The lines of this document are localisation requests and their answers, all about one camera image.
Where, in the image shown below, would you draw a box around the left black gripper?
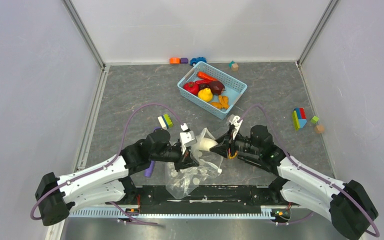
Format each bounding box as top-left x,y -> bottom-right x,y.
150,143 -> 200,172

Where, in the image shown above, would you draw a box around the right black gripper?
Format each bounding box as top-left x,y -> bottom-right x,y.
209,127 -> 262,159

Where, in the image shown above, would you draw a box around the white toy egg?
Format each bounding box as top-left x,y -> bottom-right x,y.
191,137 -> 218,154

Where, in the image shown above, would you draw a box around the clear dotted zip top bag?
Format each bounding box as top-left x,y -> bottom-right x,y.
165,127 -> 224,200

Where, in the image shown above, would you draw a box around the yellow toy pear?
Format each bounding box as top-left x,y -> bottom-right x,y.
197,87 -> 213,103

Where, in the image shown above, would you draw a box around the dark red toy onion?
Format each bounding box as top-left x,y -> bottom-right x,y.
208,80 -> 225,96

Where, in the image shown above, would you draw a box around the light blue plastic basket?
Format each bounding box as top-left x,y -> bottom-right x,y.
177,61 -> 248,120

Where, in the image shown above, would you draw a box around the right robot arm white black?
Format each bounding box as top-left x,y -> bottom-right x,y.
209,125 -> 379,240

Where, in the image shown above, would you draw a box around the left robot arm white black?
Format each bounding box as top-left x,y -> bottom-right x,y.
30,128 -> 199,227

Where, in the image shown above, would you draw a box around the orange round toy slice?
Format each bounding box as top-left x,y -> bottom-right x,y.
227,151 -> 238,159

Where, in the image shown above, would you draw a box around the purple toy microphone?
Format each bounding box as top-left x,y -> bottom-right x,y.
144,127 -> 163,178

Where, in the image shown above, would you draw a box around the white green block stack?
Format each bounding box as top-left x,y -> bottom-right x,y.
157,113 -> 174,130

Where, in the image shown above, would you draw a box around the orange toy croissant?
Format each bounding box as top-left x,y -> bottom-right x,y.
210,95 -> 230,110

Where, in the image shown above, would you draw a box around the red toy tomato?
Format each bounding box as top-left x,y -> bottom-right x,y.
183,81 -> 200,96

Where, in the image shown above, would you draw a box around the red toy chili pepper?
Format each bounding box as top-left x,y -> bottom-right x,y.
195,79 -> 212,85

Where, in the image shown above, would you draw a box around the orange toy carrot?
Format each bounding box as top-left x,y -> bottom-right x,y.
196,71 -> 217,82

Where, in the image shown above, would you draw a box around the multicolour block stack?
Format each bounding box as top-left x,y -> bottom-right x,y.
292,107 -> 308,131

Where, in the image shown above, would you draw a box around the teal and tan cubes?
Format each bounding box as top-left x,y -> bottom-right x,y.
229,60 -> 239,72

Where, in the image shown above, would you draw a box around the blue toy car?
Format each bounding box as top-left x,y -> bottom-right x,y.
189,56 -> 207,67

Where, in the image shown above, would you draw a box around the orange cylinder block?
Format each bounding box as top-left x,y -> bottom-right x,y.
169,57 -> 181,65

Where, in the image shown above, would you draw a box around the purple block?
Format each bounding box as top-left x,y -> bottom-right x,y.
180,57 -> 189,64

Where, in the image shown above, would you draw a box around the green cube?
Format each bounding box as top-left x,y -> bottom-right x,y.
310,116 -> 320,124

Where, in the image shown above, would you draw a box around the tan wooden cube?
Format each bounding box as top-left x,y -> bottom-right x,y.
314,124 -> 325,134

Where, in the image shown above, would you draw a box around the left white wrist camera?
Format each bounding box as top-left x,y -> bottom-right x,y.
179,123 -> 198,155

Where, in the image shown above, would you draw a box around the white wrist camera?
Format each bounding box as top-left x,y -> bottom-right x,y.
227,114 -> 243,140
179,123 -> 198,155

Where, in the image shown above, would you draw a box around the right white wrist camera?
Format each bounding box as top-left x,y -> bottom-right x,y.
227,114 -> 243,140

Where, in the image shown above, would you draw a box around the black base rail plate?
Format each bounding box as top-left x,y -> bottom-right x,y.
121,185 -> 289,214

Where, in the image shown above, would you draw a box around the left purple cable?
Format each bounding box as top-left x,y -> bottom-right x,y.
29,102 -> 188,221

